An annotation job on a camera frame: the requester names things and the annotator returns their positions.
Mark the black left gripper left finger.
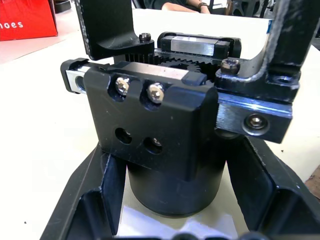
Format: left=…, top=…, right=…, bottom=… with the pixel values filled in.
left=39, top=146, right=130, bottom=240

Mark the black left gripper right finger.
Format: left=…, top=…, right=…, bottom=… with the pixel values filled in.
left=224, top=136, right=320, bottom=240

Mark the black gripper body workpiece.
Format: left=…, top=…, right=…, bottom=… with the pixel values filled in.
left=60, top=31, right=294, bottom=220

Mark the black L-shaped finger piece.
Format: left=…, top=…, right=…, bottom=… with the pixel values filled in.
left=214, top=0, right=320, bottom=105
left=74, top=0, right=156, bottom=61

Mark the person hand with watch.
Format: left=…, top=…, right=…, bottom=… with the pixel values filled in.
left=198, top=1, right=213, bottom=15

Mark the red shoe box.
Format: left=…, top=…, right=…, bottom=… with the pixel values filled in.
left=0, top=0, right=59, bottom=42

